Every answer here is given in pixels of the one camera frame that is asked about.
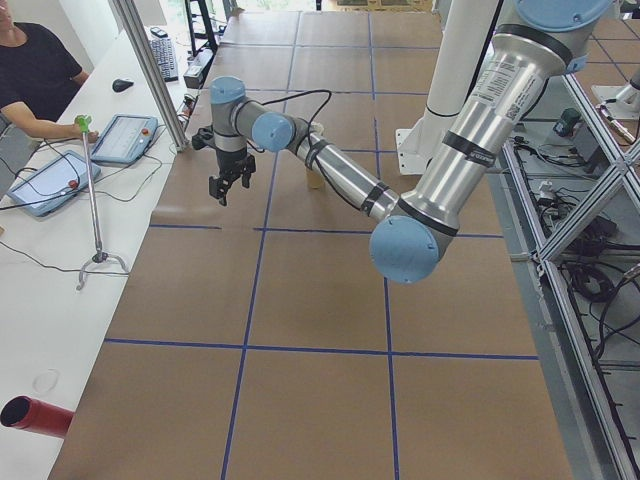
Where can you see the operator right forearm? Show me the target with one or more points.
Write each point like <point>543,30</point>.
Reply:
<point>40,125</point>

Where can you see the blue grey teach pendant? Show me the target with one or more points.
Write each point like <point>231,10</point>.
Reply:
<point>50,185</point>
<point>125,140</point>

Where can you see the black keyboard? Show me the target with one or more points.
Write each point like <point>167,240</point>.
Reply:
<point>164,60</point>

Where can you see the brown cardboard tube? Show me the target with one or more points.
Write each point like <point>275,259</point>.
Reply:
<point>315,181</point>

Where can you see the green and black device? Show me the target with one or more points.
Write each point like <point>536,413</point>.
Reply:
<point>569,122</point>

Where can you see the black phone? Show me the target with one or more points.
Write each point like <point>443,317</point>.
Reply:
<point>159,33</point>

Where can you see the black computer mouse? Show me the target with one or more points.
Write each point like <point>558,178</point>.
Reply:
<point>122,85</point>

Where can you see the background robot white base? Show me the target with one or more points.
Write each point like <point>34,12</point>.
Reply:
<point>617,97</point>

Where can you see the aluminium profile post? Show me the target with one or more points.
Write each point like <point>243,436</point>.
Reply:
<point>155,75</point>

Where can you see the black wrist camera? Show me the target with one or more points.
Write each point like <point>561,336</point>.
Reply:
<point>204,139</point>

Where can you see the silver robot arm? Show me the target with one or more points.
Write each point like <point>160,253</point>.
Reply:
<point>480,140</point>

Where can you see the white power plug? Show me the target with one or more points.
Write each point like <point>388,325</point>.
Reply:
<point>546,191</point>

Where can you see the black computer box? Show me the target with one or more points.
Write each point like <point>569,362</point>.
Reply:
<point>197,70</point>

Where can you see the black orange connector block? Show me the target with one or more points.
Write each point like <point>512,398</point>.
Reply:
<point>190,100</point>
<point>186,118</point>

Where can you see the metal stand with green top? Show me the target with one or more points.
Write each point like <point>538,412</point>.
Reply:
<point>95,215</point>

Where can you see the operator in black shirt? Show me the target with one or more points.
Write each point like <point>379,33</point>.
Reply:
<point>35,65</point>

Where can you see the red tube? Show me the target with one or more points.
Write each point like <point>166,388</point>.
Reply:
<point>35,417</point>

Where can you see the operator right hand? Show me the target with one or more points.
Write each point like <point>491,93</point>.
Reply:
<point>94,135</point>

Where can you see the V-shaped metal bar frame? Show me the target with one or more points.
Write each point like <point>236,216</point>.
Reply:
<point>585,210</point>

